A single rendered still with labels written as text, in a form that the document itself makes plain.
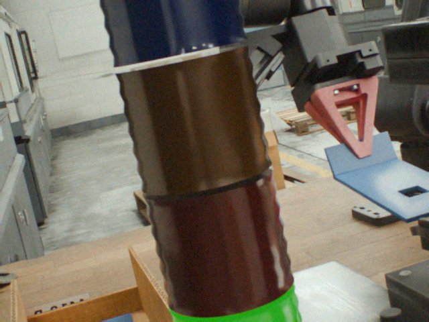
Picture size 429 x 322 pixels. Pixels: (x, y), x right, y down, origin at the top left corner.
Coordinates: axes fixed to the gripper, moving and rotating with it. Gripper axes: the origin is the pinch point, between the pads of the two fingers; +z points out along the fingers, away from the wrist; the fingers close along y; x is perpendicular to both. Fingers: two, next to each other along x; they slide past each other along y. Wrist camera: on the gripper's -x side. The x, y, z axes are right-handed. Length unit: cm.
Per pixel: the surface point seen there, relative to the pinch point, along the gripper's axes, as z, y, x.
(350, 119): -137, -552, 248
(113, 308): 7.4, -6.6, -27.5
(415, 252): 11.1, -3.1, 3.1
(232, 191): 9, 46, -25
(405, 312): 14.8, 21.4, -10.6
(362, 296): 13.4, 7.2, -7.7
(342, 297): 12.9, 6.3, -9.1
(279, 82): -337, -991, 350
